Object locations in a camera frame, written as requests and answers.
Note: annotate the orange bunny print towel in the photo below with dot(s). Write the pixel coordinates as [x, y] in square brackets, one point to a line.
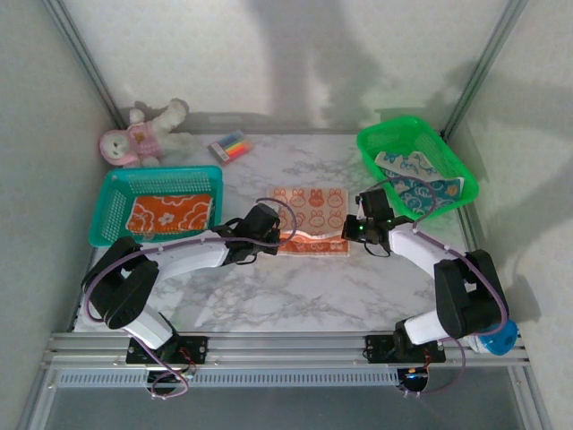
[309, 206]

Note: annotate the blue bunny print towel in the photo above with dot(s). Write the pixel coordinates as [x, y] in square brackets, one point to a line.
[416, 188]

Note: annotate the orange flower print towel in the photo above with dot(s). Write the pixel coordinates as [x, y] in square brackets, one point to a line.
[170, 212]

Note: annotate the green plastic mesh basket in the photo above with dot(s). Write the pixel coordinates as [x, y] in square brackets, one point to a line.
[403, 134]

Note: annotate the left arm base electronics board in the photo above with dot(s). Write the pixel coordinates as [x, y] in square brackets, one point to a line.
[163, 380]

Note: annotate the right arm base electronics board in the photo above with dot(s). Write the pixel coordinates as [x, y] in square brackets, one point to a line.
[414, 380]

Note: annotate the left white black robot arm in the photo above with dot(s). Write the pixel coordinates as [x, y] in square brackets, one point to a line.
[188, 260]

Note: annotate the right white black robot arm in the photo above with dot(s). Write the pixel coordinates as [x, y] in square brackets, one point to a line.
[412, 244]

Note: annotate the pack of coloured markers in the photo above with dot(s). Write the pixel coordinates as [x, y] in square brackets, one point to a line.
[230, 148]

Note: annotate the teal plastic mesh basket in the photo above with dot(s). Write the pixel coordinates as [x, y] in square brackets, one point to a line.
[116, 210]

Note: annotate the white pink plush toy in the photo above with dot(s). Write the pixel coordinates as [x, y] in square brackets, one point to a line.
[139, 139]

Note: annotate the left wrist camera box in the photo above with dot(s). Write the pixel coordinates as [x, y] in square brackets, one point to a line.
[262, 217]

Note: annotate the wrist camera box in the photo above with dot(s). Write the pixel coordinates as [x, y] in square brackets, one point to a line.
[376, 203]
[262, 217]

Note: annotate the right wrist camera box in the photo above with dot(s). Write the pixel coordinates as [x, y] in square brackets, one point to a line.
[376, 203]

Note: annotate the aluminium table side rail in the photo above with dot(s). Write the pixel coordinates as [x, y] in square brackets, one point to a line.
[469, 233]

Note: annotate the aluminium mounting rail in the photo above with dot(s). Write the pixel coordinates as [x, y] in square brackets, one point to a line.
[291, 349]

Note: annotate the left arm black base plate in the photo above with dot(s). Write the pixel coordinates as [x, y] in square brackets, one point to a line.
[197, 349]

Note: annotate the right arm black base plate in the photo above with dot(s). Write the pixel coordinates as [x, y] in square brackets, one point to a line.
[378, 349]

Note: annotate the aluminium frame post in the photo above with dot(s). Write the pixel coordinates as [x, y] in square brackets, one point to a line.
[481, 67]
[86, 62]

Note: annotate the aluminium frame leg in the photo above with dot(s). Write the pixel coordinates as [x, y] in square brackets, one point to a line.
[532, 398]
[36, 398]

